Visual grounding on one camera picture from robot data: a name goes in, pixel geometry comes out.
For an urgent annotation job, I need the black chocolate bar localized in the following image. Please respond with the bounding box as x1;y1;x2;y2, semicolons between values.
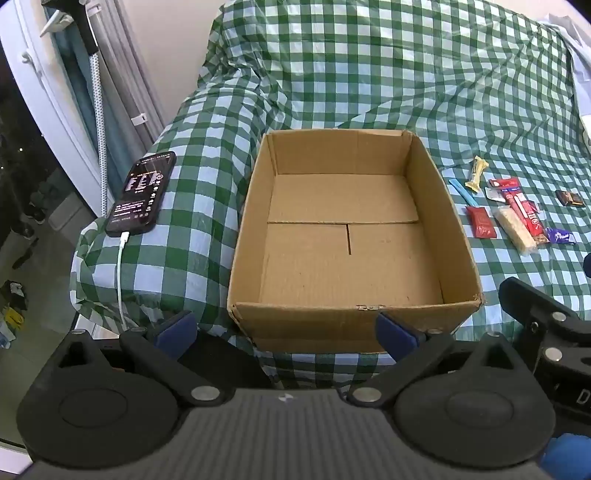
555;189;586;208

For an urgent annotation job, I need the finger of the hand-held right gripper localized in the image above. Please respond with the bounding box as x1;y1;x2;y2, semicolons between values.
540;433;591;480
499;276;591;370

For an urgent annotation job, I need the white charging cable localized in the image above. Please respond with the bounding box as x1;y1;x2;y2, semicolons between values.
115;232;132;334

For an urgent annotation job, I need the yellow white candy bar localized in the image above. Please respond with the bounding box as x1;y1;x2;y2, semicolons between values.
464;156;489;193

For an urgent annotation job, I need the black smartphone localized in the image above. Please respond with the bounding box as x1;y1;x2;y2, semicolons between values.
105;151;177;237

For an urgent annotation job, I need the white door frame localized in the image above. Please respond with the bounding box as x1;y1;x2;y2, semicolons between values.
0;0;112;217

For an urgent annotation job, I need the cardboard box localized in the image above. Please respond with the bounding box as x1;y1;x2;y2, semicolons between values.
226;129;485;355

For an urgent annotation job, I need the red white wafer packet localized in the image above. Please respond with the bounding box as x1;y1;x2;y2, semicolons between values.
501;191;542;236

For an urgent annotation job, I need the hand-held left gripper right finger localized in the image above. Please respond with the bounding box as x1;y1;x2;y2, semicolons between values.
346;311;523;408

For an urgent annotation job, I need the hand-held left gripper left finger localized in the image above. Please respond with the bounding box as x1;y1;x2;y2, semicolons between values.
44;310;234;408

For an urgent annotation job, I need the purple chocolate packet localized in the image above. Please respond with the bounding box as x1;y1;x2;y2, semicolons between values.
545;226;577;245

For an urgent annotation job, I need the pole with black handle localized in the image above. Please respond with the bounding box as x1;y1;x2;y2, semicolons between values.
69;0;110;217

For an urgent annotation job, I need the grey curtain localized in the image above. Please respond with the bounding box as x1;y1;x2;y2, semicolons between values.
95;0;165;155

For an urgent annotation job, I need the red sauce packet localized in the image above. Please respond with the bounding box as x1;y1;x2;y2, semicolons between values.
465;205;498;239

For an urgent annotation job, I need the clear rice bar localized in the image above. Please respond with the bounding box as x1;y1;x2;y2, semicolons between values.
492;204;540;257

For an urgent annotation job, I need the light blue stick packet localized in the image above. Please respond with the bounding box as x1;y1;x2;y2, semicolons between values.
449;178;481;207

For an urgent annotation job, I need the white cloth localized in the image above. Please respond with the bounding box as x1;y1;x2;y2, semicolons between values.
536;4;591;116

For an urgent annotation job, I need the green checked blanket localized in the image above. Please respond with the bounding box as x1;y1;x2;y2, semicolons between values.
68;0;591;393

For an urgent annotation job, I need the white wall hook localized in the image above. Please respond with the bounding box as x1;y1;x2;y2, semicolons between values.
39;10;75;38

